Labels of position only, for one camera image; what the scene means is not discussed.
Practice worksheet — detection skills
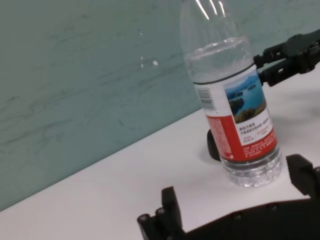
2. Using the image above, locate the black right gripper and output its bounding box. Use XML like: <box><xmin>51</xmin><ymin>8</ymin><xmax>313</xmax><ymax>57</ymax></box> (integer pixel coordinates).
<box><xmin>253</xmin><ymin>29</ymin><xmax>320</xmax><ymax>88</ymax></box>

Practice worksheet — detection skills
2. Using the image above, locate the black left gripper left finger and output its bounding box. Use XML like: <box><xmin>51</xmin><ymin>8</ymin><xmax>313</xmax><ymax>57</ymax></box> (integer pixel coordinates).
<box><xmin>136</xmin><ymin>186</ymin><xmax>187</xmax><ymax>240</ymax></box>

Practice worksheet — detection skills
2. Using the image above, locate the clear water bottle red cap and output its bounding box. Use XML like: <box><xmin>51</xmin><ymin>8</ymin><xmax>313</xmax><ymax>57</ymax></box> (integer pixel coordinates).
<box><xmin>179</xmin><ymin>0</ymin><xmax>285</xmax><ymax>188</ymax></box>

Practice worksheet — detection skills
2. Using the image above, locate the blue push button black base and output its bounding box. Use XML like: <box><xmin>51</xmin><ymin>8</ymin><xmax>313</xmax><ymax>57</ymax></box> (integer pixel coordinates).
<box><xmin>206</xmin><ymin>128</ymin><xmax>222</xmax><ymax>162</ymax></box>

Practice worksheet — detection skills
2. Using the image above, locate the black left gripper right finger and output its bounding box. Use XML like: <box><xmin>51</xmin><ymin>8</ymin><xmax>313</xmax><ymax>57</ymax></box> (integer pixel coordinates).
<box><xmin>285</xmin><ymin>153</ymin><xmax>320</xmax><ymax>201</ymax></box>

